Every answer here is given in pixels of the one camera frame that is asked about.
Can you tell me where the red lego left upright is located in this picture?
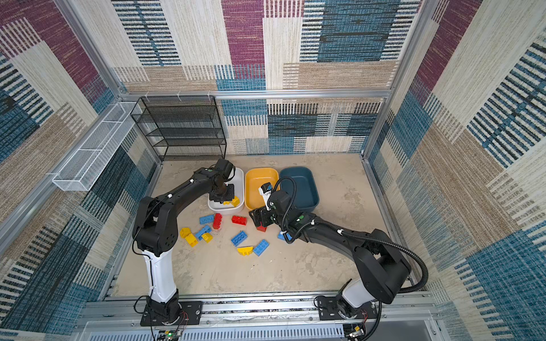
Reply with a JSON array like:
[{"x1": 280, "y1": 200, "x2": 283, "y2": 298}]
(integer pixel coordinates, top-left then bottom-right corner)
[{"x1": 213, "y1": 213, "x2": 223, "y2": 230}]

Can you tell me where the dark blue plastic bin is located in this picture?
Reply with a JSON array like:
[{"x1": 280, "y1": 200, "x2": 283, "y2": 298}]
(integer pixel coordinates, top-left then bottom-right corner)
[{"x1": 280, "y1": 166, "x2": 319, "y2": 212}]

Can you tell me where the aluminium front rail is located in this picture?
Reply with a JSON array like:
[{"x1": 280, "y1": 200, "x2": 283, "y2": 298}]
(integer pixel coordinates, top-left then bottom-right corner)
[{"x1": 71, "y1": 291, "x2": 450, "y2": 340}]

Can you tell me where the black wire mesh shelf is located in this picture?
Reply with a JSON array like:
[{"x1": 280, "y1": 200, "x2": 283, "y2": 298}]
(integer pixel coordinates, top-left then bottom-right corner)
[{"x1": 130, "y1": 95, "x2": 227, "y2": 161}]

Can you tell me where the blue lego centre upturned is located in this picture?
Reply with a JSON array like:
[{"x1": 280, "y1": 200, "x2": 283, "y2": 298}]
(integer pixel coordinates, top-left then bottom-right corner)
[{"x1": 231, "y1": 231, "x2": 247, "y2": 247}]

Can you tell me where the blue lego right centre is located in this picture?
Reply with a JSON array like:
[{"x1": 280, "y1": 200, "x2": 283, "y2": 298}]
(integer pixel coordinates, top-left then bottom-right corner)
[{"x1": 277, "y1": 232, "x2": 292, "y2": 242}]

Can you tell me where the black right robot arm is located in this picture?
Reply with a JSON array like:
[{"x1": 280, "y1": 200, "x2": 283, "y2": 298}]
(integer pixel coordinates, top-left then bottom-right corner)
[{"x1": 249, "y1": 190, "x2": 421, "y2": 319}]

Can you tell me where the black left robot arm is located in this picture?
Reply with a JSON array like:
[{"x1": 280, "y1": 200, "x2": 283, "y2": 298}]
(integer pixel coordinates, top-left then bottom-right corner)
[{"x1": 132, "y1": 159, "x2": 235, "y2": 325}]

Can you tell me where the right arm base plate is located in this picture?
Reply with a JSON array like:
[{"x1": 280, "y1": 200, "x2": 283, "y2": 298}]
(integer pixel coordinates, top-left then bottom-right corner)
[{"x1": 314, "y1": 295, "x2": 378, "y2": 321}]

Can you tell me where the blue lego lower centre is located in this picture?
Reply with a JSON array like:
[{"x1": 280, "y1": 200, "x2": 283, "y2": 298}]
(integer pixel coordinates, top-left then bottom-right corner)
[{"x1": 253, "y1": 240, "x2": 270, "y2": 256}]

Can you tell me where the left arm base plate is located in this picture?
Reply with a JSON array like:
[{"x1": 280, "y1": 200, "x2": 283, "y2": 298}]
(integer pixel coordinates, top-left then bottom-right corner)
[{"x1": 140, "y1": 301, "x2": 203, "y2": 328}]

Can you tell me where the white plastic bin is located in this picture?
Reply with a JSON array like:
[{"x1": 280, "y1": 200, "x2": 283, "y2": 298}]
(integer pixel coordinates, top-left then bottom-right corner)
[{"x1": 208, "y1": 168, "x2": 245, "y2": 215}]

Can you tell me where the yellow lego sloped bottom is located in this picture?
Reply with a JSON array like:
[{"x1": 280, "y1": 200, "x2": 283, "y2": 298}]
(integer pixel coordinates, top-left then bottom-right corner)
[{"x1": 237, "y1": 246, "x2": 254, "y2": 256}]

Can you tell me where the white wire mesh basket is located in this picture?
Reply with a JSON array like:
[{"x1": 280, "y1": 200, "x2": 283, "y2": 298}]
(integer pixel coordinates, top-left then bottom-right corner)
[{"x1": 53, "y1": 102, "x2": 135, "y2": 192}]

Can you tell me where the blue lego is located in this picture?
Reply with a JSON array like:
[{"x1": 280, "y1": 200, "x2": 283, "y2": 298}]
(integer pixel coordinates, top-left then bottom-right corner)
[
  {"x1": 199, "y1": 214, "x2": 215, "y2": 225},
  {"x1": 253, "y1": 240, "x2": 270, "y2": 256},
  {"x1": 277, "y1": 232, "x2": 292, "y2": 242}
]

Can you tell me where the yellow lego pair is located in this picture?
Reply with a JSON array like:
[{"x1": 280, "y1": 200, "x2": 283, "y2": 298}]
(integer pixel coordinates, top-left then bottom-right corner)
[{"x1": 230, "y1": 196, "x2": 240, "y2": 207}]

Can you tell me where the red lego long centre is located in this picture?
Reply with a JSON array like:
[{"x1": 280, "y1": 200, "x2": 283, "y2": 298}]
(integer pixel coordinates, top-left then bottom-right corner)
[{"x1": 232, "y1": 215, "x2": 247, "y2": 226}]

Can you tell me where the yellow plastic bin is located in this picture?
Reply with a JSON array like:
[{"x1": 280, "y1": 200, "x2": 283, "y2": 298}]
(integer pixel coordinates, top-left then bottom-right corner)
[{"x1": 245, "y1": 168, "x2": 280, "y2": 211}]

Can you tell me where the blue lego far left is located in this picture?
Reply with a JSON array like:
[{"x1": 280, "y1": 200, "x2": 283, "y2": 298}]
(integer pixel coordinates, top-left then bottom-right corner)
[{"x1": 199, "y1": 214, "x2": 215, "y2": 225}]

